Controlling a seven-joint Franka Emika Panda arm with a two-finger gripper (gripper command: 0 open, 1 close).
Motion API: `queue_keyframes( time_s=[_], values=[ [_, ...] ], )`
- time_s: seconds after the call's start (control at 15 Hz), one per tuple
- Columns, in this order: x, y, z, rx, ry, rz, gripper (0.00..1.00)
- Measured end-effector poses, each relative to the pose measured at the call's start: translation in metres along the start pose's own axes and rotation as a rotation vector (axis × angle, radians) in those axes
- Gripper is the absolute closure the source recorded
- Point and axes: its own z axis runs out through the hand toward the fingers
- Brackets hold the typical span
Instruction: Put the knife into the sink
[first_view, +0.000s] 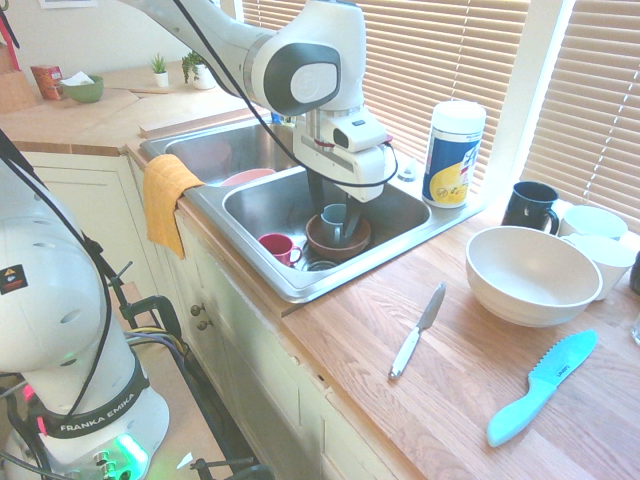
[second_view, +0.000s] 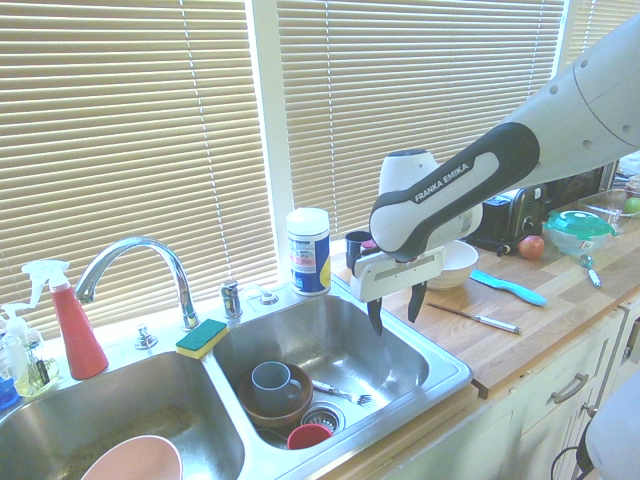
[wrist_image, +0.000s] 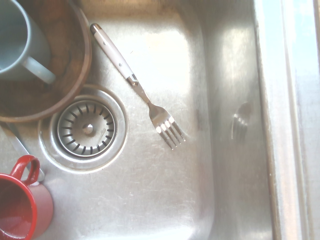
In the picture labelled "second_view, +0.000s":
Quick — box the wide beige window blind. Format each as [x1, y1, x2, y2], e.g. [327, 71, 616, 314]
[0, 0, 277, 341]

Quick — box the red cup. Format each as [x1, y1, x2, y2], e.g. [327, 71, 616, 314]
[286, 423, 334, 450]

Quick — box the black mug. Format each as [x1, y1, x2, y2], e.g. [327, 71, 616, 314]
[344, 231, 374, 271]

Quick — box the spoon with white handle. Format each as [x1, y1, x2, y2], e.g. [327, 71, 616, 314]
[579, 253, 604, 289]

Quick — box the clear glass dish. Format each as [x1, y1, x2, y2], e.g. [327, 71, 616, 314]
[574, 187, 640, 236]

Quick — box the white sink sprayer cap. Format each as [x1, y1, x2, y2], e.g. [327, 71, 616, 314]
[242, 284, 281, 307]

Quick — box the dark microwave oven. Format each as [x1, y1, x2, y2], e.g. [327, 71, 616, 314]
[547, 163, 619, 211]

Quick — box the grey mug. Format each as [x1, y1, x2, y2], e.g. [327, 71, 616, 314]
[250, 360, 304, 407]

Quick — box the black cable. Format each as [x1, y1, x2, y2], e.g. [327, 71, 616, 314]
[549, 442, 594, 480]

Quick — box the narrow beige window blind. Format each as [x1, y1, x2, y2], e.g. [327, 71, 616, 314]
[564, 0, 640, 69]

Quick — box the black and silver toaster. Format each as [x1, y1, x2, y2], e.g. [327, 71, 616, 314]
[482, 183, 550, 246]

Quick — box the clear container with green lid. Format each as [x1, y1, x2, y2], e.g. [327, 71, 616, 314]
[543, 209, 619, 257]

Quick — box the large white bowl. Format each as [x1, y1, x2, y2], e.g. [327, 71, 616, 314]
[427, 239, 480, 291]

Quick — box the brown wooden bowl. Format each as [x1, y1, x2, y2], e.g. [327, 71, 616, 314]
[238, 363, 315, 430]

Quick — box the pink bowl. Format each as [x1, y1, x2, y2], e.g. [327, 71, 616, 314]
[79, 434, 184, 480]

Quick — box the yellow liquid soap bottle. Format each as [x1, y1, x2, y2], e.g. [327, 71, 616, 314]
[13, 344, 60, 399]

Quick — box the cream kitchen cabinet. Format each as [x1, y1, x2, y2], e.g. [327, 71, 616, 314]
[379, 299, 640, 480]

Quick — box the silver table knife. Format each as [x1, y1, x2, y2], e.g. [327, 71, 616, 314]
[426, 302, 523, 335]

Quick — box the chrome faucet knob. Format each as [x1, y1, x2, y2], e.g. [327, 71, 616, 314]
[134, 323, 159, 350]

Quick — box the silver fork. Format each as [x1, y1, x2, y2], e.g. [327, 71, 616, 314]
[310, 379, 374, 405]

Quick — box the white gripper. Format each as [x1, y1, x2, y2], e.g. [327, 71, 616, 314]
[348, 247, 445, 337]

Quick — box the red apple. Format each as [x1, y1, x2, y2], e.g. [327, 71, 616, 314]
[517, 234, 546, 260]

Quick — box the green and yellow sponge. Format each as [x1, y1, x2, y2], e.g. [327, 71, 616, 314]
[174, 318, 230, 360]

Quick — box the white wipes canister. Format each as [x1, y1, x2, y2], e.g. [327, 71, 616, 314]
[285, 207, 332, 297]

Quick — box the light blue serrated knife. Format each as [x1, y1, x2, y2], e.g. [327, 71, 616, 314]
[468, 268, 549, 307]

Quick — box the stainless steel double sink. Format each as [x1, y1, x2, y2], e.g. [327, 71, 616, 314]
[0, 279, 475, 480]

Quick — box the blue liquid soap bottle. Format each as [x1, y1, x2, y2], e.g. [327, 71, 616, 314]
[0, 302, 29, 412]

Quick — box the chrome curved faucet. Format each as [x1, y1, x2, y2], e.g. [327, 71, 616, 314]
[74, 236, 201, 332]

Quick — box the metal drain strainer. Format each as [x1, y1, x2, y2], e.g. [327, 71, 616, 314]
[299, 402, 347, 436]

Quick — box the red spray bottle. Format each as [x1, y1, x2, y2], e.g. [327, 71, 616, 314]
[21, 260, 110, 381]

